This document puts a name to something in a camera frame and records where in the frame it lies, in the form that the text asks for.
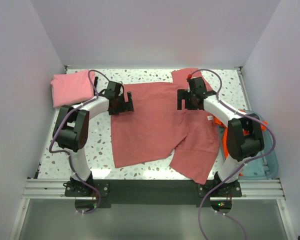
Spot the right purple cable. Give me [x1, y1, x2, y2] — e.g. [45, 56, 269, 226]
[189, 68, 276, 240]

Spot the folded pink t shirt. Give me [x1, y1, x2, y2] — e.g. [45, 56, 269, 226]
[51, 69, 95, 108]

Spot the purple cable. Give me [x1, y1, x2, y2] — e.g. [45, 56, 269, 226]
[189, 68, 276, 240]
[48, 69, 113, 215]

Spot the dusty red t shirt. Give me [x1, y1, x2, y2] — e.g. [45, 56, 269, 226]
[110, 68, 220, 185]

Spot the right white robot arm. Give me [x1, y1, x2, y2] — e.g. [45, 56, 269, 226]
[177, 74, 265, 197]

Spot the clear teal plastic bin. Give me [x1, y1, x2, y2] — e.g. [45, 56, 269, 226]
[214, 125, 279, 180]

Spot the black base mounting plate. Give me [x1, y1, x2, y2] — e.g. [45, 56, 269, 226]
[64, 178, 243, 210]

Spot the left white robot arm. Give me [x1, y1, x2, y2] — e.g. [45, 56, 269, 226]
[49, 81, 134, 196]

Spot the folded black t shirt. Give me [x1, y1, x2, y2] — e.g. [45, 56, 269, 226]
[93, 76, 99, 89]

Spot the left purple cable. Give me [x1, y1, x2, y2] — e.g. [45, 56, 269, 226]
[48, 69, 113, 215]

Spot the aluminium frame rail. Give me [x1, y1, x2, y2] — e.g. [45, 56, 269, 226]
[21, 178, 285, 200]

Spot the orange t shirt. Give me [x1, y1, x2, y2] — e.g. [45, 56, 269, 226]
[213, 116, 268, 158]

